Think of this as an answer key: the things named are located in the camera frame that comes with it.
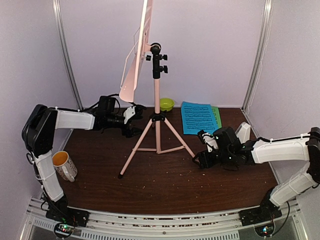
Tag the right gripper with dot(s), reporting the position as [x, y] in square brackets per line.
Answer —
[205, 162]

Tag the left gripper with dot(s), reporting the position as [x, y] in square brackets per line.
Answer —
[130, 132]

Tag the blue sheet music paper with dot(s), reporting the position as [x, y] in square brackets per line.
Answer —
[197, 117]

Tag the pink music stand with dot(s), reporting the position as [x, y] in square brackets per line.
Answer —
[141, 52]

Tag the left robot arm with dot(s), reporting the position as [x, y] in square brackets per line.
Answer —
[40, 130]

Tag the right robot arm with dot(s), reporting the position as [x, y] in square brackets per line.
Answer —
[231, 148]

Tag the yellow-green plastic bowl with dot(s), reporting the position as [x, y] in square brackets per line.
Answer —
[166, 104]

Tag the white metronome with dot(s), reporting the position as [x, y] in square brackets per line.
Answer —
[243, 132]

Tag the green sheet music paper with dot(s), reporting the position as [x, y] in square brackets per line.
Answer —
[217, 116]

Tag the patterned mug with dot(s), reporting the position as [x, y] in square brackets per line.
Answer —
[64, 165]

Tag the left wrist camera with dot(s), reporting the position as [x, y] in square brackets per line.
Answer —
[134, 112]

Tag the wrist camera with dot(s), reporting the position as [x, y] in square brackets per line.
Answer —
[208, 139]
[134, 112]

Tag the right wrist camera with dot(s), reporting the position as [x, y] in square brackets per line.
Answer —
[208, 139]

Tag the aluminium front rail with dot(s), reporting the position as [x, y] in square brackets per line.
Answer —
[219, 225]

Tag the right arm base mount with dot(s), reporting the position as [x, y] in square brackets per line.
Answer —
[258, 215]

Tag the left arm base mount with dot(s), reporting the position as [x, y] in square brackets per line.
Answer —
[74, 217]

